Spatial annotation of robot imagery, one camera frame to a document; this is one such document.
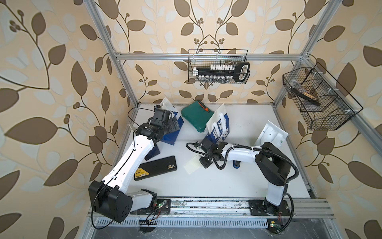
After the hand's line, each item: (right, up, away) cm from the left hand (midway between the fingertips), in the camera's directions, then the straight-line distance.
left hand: (167, 123), depth 79 cm
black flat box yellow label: (-10, -27, +8) cm, 30 cm away
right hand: (+20, -24, +13) cm, 33 cm away
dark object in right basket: (+75, +12, -3) cm, 76 cm away
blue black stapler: (+40, -25, +10) cm, 48 cm away
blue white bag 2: (+28, -3, +7) cm, 29 cm away
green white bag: (+57, -6, +2) cm, 57 cm away
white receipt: (+13, -26, +10) cm, 31 cm away
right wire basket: (+79, +9, -6) cm, 80 cm away
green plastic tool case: (+16, +4, +30) cm, 34 cm away
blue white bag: (-1, -10, +16) cm, 19 cm away
